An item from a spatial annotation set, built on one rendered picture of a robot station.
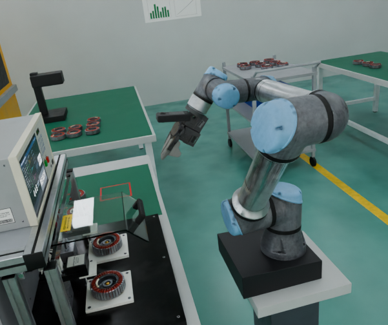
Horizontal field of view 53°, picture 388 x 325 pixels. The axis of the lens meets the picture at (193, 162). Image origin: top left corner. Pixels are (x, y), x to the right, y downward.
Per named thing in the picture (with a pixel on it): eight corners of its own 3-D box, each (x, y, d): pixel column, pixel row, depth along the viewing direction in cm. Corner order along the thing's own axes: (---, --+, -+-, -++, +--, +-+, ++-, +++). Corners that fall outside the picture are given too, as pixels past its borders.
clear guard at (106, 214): (141, 203, 132) (138, 187, 130) (149, 242, 111) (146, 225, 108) (43, 223, 127) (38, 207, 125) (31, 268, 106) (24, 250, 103)
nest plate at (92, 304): (130, 272, 136) (130, 269, 136) (133, 302, 123) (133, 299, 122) (87, 282, 134) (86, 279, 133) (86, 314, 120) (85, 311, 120)
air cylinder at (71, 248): (77, 251, 152) (74, 239, 149) (77, 262, 145) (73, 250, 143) (64, 254, 151) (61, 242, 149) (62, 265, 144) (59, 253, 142)
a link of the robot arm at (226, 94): (251, 82, 118) (235, 74, 128) (217, 87, 115) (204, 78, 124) (250, 107, 122) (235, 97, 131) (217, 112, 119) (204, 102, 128)
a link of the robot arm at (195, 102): (195, 96, 128) (190, 91, 135) (188, 108, 129) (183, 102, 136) (214, 106, 130) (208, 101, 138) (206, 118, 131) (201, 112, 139)
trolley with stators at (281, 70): (275, 136, 454) (274, 48, 414) (319, 169, 363) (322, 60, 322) (227, 145, 445) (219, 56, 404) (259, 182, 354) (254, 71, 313)
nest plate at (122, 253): (126, 235, 158) (126, 233, 157) (129, 256, 144) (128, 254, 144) (90, 243, 156) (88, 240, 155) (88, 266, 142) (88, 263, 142)
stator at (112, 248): (121, 236, 155) (120, 228, 154) (123, 252, 145) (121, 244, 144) (93, 242, 154) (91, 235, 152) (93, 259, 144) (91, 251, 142)
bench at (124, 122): (145, 146, 473) (135, 85, 443) (169, 223, 306) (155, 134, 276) (53, 162, 456) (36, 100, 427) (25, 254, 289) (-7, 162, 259)
